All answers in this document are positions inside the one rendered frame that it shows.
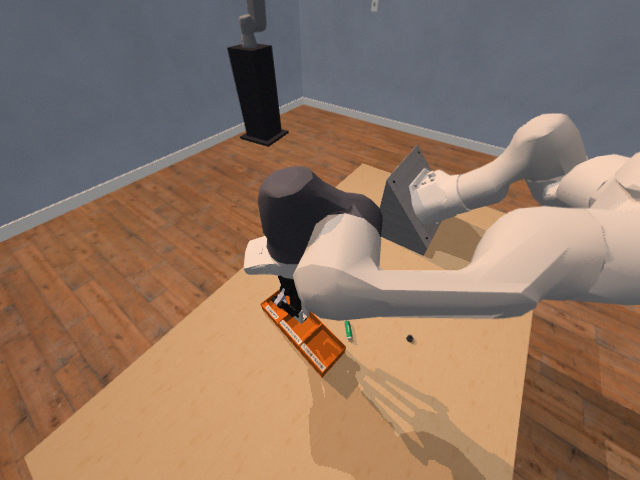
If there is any orange compartment tray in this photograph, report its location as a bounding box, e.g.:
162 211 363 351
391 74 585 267
261 289 346 378

